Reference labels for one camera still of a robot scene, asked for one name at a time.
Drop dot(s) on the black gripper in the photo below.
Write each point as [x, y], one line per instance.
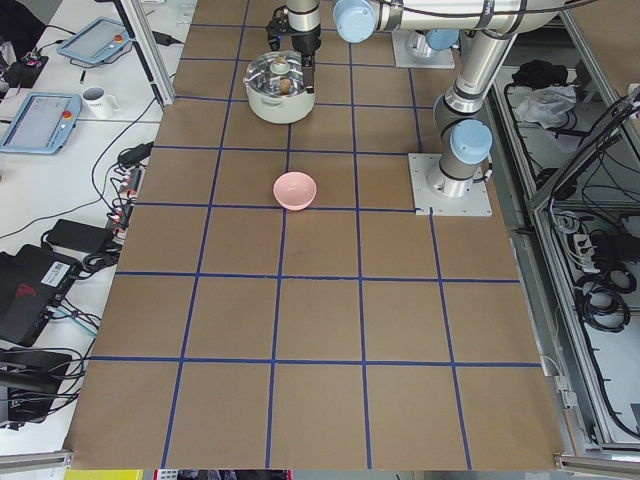
[308, 43]

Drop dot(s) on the brown egg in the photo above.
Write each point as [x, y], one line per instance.
[285, 86]

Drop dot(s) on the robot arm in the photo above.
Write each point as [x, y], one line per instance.
[466, 140]

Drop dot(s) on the pale green cooking pot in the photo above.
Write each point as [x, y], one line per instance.
[261, 81]

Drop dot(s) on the pink bowl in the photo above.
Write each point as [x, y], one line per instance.
[294, 191]

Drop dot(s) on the blue teach pendant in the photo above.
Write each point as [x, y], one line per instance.
[99, 42]
[43, 123]

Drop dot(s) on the white mug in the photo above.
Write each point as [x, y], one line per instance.
[103, 105]

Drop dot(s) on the black power brick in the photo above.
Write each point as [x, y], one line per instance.
[77, 236]

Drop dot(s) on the black computer box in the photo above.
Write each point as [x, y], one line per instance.
[33, 281]

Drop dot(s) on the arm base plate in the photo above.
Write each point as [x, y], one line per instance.
[436, 194]
[430, 49]

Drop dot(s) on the aluminium frame post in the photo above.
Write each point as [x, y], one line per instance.
[135, 22]

